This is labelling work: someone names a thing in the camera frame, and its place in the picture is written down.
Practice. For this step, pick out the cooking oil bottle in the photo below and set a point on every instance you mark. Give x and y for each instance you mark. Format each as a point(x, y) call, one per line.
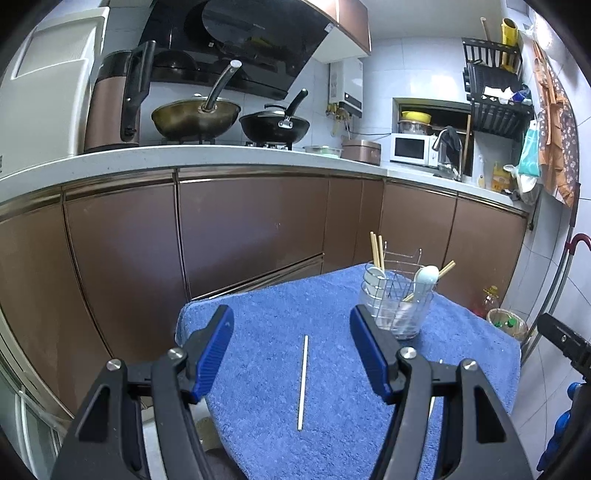
point(491, 302)

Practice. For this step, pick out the wooden chopstick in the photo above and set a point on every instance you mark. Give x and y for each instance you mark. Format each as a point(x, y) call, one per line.
point(372, 242)
point(303, 383)
point(447, 268)
point(381, 247)
point(376, 256)

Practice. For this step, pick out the black range hood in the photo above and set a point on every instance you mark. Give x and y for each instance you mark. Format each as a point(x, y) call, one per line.
point(240, 41)

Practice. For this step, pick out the yellow rubber gloves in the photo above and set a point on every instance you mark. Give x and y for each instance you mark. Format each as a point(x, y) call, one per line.
point(509, 32)

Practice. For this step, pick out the white kitchen countertop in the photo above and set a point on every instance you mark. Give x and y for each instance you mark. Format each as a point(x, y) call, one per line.
point(231, 159)

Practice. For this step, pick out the golden wok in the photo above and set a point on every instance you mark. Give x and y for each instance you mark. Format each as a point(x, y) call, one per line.
point(194, 117)

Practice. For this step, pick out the woven basket with bottles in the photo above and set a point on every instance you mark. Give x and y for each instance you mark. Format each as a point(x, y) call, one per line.
point(508, 325)

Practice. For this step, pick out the white refrigerator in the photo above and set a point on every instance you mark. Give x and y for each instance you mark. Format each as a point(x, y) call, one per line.
point(46, 92)

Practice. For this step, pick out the green lidded dish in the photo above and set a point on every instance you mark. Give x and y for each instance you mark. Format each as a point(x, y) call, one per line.
point(323, 150)

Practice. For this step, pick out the person's right hand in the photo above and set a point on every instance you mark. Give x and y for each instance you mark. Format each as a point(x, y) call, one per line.
point(561, 424)

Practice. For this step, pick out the brown kitchen cabinet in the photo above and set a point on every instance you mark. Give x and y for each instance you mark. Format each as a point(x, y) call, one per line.
point(249, 230)

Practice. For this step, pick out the blue towel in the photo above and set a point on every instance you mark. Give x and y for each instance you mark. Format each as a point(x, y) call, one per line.
point(277, 323)

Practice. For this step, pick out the yellow dish soap bottle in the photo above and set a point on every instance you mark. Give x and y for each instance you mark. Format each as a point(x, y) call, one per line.
point(497, 180)

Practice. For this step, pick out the yellow stacked pot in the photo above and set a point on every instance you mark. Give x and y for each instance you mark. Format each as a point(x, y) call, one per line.
point(415, 117)

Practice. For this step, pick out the light blue ceramic spoon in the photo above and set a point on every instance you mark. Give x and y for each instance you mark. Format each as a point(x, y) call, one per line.
point(427, 275)

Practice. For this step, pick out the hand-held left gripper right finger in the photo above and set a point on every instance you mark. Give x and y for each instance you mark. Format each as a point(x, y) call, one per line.
point(369, 355)

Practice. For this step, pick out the white microwave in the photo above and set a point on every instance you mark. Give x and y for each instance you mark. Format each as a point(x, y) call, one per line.
point(408, 148)

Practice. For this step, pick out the gas stove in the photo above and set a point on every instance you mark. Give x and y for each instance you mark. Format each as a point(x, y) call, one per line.
point(268, 146)

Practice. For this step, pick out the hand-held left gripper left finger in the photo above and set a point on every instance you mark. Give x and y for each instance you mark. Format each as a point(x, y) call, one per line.
point(212, 355)

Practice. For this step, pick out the brown rice cooker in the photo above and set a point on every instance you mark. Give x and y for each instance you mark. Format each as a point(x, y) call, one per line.
point(362, 152)

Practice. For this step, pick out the rose electric thermo pot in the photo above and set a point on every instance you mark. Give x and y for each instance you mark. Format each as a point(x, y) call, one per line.
point(106, 101)

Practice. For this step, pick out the metal kitchen faucet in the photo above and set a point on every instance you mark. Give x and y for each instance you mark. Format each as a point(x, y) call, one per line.
point(450, 138)

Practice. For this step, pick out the black dish rack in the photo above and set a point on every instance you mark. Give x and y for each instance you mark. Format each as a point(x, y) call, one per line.
point(498, 115)

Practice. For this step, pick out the black frying pan with lid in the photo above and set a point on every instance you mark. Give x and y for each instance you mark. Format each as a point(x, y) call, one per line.
point(272, 127)

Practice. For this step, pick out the brown upper cabinet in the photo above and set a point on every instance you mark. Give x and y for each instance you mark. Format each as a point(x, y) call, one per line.
point(351, 23)

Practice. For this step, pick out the teal hanging bag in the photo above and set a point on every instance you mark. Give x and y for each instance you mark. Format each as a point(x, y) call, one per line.
point(530, 152)

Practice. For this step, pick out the white water heater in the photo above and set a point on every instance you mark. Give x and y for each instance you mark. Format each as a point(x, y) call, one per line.
point(346, 83)

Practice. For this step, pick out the orange patterned apron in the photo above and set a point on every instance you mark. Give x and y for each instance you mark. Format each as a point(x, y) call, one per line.
point(556, 120)

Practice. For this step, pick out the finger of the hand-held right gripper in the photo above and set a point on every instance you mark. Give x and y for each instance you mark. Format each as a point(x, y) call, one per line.
point(563, 339)

